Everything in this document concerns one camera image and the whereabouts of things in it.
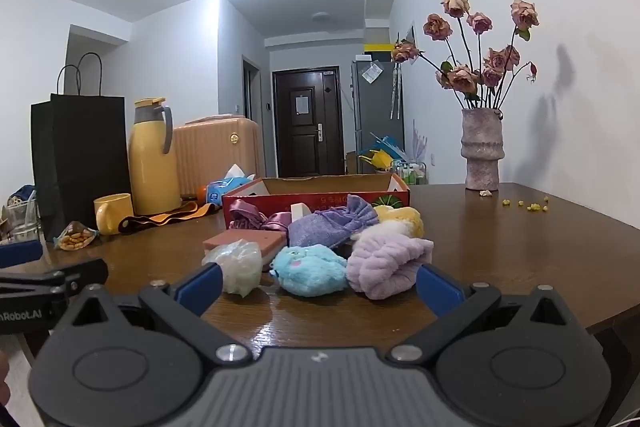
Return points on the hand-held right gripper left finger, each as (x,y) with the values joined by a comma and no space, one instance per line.
(202,288)

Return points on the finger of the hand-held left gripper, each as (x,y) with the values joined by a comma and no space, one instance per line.
(75,274)
(20,253)

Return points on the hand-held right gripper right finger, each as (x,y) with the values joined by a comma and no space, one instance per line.
(438,289)

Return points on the pink plush toy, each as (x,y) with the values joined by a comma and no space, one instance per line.
(387,267)

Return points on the pink sponge block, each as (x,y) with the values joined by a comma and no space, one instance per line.
(245,241)

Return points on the yellow plush toy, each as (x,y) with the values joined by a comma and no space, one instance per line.
(407,219)

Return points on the white plush toy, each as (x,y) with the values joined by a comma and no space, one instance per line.
(372,233)

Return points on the pink satin pouch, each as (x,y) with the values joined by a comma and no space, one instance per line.
(255,217)

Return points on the blue plush toy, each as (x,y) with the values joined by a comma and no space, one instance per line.
(310,271)

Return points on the red cardboard box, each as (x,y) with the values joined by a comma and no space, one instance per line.
(325,198)

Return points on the open snack bag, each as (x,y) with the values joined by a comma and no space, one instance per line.
(75,238)

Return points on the blue cloth bag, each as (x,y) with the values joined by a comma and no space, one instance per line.
(22,194)

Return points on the yellow mug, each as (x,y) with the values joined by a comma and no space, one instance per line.
(112,214)

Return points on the blue wet wipes pack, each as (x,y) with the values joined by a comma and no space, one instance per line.
(225,189)

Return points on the black paper bag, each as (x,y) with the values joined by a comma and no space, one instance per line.
(80,157)

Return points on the white trolley with bottles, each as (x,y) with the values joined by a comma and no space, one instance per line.
(412,172)

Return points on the scattered yellow crumbs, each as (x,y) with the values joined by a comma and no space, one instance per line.
(532,207)

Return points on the yellow thermos jug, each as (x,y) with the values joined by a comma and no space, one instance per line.
(152,167)

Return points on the peach ribbed suitcase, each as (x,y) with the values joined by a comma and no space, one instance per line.
(215,157)

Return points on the pink ceramic vase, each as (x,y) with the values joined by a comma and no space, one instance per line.
(482,152)

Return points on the yellow bag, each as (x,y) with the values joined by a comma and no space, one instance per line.
(377,158)

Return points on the brown cardboard box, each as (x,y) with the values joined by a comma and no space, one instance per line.
(351,163)

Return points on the blue plastic item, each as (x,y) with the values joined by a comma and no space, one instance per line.
(387,142)

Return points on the dark brown door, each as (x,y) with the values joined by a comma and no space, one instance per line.
(310,142)

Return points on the grey refrigerator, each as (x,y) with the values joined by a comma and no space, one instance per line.
(375,117)

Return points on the grey interior door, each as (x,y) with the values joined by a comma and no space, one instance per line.
(251,89)

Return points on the white paper sheet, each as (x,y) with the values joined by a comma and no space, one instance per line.
(302,104)

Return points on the dried pink rose bouquet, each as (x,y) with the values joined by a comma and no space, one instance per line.
(462,79)

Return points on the hanging dried flower bundle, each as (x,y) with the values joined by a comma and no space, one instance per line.
(396,82)

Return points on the white paper note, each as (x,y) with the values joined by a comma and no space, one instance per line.
(371,73)

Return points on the small white box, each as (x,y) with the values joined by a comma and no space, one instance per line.
(364,57)

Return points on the yellow and black box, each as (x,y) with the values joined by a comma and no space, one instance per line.
(377,47)

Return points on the small ceiling lamp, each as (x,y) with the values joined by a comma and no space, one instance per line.
(322,17)

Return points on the framed wall picture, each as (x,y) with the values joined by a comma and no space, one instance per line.
(412,36)

